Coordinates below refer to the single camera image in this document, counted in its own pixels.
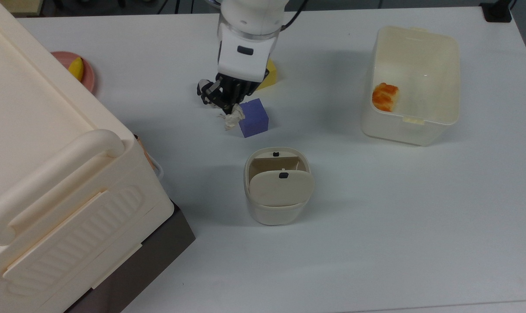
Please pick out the yellow foam cube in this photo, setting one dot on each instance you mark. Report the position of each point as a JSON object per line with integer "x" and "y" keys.
{"x": 270, "y": 76}

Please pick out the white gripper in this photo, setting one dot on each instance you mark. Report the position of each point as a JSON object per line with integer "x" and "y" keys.
{"x": 244, "y": 58}

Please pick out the large cream plastic storage box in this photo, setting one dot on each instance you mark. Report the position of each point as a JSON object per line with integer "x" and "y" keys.
{"x": 50, "y": 174}

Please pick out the pink plate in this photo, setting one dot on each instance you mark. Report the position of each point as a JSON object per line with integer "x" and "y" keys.
{"x": 88, "y": 76}

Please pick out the yellow toy fruit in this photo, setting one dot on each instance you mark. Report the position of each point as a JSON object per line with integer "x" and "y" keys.
{"x": 76, "y": 68}

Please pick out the cream plastic tub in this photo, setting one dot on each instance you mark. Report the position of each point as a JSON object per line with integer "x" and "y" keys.
{"x": 419, "y": 69}

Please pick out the black table clamp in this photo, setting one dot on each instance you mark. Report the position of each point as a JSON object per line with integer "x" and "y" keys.
{"x": 497, "y": 12}

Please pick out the pale yellow box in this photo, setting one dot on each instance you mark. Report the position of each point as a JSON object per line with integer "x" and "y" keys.
{"x": 21, "y": 6}

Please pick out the small panda figurine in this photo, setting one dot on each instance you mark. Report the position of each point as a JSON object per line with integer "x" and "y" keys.
{"x": 204, "y": 89}

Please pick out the orange toy bread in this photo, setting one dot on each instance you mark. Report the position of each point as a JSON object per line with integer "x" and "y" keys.
{"x": 385, "y": 97}

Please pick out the cream swing-lid trash bin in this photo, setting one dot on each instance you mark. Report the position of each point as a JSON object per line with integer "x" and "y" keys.
{"x": 279, "y": 191}

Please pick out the white paper ball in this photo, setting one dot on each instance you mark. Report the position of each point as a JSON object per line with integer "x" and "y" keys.
{"x": 233, "y": 118}

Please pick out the purple foam cube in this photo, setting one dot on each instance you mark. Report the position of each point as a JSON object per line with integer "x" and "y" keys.
{"x": 255, "y": 119}

